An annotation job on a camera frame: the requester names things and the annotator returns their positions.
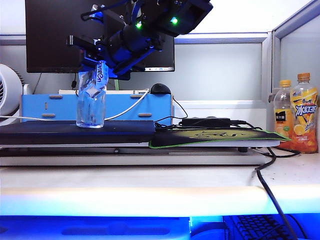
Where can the white desk fan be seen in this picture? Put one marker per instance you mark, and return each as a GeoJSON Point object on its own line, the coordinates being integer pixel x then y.
{"type": "Point", "coordinates": [8, 95]}

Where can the green monitor stand post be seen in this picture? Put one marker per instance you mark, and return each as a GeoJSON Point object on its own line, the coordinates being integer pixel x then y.
{"type": "Point", "coordinates": [116, 85]}

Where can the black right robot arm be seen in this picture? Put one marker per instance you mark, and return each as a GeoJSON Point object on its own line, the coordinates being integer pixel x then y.
{"type": "Point", "coordinates": [190, 15]}

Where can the silver adjustable desk riser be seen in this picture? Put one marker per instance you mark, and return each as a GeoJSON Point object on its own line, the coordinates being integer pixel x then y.
{"type": "Point", "coordinates": [125, 160]}

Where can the grey cubicle partition panel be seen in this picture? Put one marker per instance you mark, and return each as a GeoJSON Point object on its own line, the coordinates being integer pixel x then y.
{"type": "Point", "coordinates": [215, 65]}
{"type": "Point", "coordinates": [297, 50]}

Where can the black power adapter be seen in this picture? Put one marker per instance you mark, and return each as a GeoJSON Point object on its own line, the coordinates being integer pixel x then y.
{"type": "Point", "coordinates": [205, 122]}

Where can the black computer monitor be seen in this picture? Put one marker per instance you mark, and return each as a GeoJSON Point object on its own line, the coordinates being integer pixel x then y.
{"type": "Point", "coordinates": [50, 25]}

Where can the black computer mouse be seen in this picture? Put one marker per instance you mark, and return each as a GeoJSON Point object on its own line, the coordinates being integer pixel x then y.
{"type": "Point", "coordinates": [160, 89]}

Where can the blue wooden monitor riser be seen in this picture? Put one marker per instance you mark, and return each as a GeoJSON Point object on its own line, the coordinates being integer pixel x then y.
{"type": "Point", "coordinates": [45, 107]}

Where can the black green-edged mouse pad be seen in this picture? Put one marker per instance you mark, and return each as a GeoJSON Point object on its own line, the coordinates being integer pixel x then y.
{"type": "Point", "coordinates": [180, 138]}

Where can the clear mineral water bottle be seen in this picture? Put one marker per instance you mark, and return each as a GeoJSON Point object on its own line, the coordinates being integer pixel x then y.
{"type": "Point", "coordinates": [90, 110]}

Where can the small orange juice bottle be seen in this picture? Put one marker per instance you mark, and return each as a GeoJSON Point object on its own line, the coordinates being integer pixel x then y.
{"type": "Point", "coordinates": [282, 112]}

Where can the black keyboard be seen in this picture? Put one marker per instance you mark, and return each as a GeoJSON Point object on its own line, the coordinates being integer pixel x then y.
{"type": "Point", "coordinates": [255, 226]}

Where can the dark closed laptop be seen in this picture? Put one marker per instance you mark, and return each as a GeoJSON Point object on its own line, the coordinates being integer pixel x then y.
{"type": "Point", "coordinates": [50, 132]}

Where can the white tray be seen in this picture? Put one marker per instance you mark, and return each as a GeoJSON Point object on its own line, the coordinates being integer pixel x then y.
{"type": "Point", "coordinates": [125, 92]}

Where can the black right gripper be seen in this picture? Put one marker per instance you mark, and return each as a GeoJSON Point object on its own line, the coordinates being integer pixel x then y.
{"type": "Point", "coordinates": [127, 40]}

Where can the yellow-label iced tea bottle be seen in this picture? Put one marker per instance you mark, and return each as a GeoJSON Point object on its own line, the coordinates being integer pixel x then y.
{"type": "Point", "coordinates": [303, 117]}

